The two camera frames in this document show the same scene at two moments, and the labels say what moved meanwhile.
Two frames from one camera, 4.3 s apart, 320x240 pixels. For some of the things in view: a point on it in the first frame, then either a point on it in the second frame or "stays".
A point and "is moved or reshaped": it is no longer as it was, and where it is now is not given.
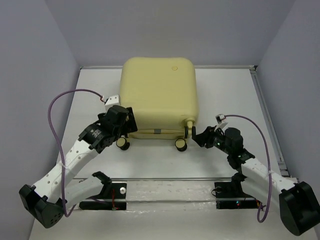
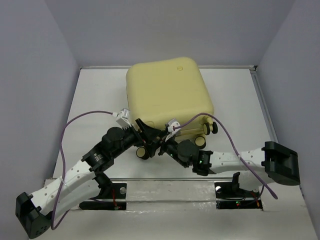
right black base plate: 229,195 stays
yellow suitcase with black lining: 162,93 is moved or reshaped
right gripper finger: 205,139 -> 164,146
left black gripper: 130,126 -> 149,133
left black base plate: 112,197 stays
